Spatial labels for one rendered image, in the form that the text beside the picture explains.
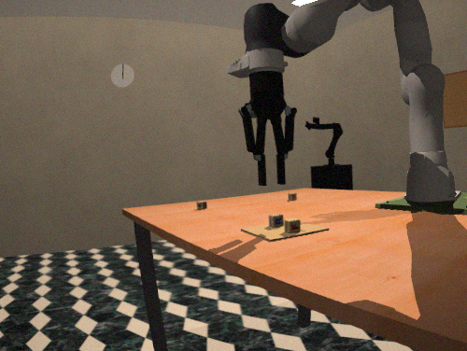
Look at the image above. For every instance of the tan flat mat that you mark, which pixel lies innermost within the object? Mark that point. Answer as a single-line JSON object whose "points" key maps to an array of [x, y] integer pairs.
{"points": [[271, 234]]}

